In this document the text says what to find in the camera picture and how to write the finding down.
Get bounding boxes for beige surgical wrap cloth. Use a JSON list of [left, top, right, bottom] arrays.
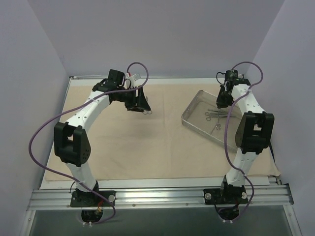
[[44, 83, 281, 182]]

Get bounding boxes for wire mesh instrument tray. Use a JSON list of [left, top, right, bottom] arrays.
[[181, 90, 230, 147]]

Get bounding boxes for ribbed steel forceps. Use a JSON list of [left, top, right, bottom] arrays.
[[215, 113, 221, 130]]

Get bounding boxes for steel scissors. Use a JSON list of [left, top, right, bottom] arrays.
[[143, 96, 152, 115], [204, 112, 228, 121]]

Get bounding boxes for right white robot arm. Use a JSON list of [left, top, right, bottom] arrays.
[[217, 83, 275, 203]]

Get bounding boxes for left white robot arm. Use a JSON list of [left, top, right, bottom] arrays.
[[54, 74, 151, 206]]

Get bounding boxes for steel tweezers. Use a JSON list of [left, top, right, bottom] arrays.
[[207, 109, 228, 114]]

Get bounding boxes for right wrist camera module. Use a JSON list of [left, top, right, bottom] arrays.
[[224, 69, 244, 81]]

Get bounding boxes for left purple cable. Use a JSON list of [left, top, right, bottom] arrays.
[[29, 61, 150, 225]]

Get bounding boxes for purple cable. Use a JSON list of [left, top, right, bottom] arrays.
[[29, 61, 150, 225], [216, 61, 264, 222]]

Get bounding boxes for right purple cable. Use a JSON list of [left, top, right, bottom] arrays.
[[216, 61, 264, 222]]

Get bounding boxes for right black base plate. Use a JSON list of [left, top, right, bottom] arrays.
[[203, 187, 248, 205]]

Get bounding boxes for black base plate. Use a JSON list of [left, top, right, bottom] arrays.
[[70, 189, 116, 207], [203, 187, 248, 205]]

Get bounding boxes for aluminium front rail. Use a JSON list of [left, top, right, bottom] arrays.
[[28, 185, 293, 210]]

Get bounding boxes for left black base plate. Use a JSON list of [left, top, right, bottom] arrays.
[[70, 189, 116, 207]]

